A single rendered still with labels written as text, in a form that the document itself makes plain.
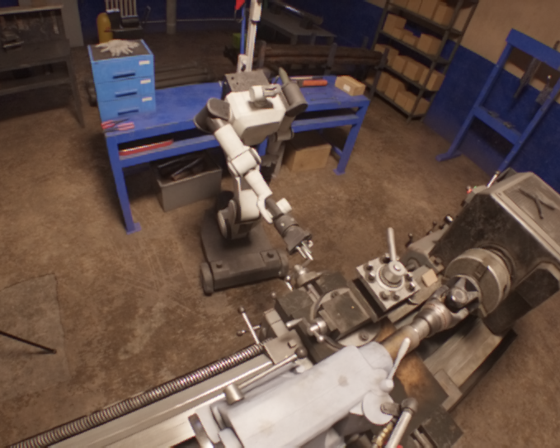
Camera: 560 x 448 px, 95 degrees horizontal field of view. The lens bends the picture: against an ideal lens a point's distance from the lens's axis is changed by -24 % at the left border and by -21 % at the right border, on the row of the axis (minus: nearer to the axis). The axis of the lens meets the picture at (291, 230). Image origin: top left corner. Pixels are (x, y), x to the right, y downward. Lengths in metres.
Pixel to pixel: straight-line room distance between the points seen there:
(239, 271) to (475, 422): 1.91
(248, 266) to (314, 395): 1.43
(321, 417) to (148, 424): 0.55
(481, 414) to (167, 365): 2.11
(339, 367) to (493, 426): 1.92
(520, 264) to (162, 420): 1.41
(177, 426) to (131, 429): 0.14
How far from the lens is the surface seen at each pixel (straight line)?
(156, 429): 1.10
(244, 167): 1.39
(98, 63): 2.07
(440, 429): 1.27
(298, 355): 0.88
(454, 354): 1.46
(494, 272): 1.25
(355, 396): 0.82
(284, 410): 0.77
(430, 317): 1.06
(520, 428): 2.79
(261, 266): 2.12
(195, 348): 2.04
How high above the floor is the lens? 1.91
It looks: 47 degrees down
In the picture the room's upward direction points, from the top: 16 degrees clockwise
